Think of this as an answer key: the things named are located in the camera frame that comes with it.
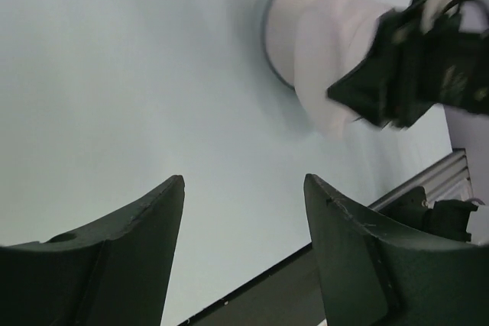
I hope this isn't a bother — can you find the white mesh laundry bag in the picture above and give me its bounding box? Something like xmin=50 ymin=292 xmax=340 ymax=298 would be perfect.
xmin=261 ymin=0 xmax=391 ymax=137

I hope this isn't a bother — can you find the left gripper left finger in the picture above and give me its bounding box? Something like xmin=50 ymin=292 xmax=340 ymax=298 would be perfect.
xmin=1 ymin=176 xmax=185 ymax=325

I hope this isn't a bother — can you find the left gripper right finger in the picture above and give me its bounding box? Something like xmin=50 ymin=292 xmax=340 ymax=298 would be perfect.
xmin=303 ymin=174 xmax=488 ymax=325

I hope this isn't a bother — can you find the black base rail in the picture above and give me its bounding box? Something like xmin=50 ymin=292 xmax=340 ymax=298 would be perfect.
xmin=189 ymin=187 xmax=478 ymax=325

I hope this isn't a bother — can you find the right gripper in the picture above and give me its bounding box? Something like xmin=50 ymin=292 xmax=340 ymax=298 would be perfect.
xmin=326 ymin=0 xmax=488 ymax=127

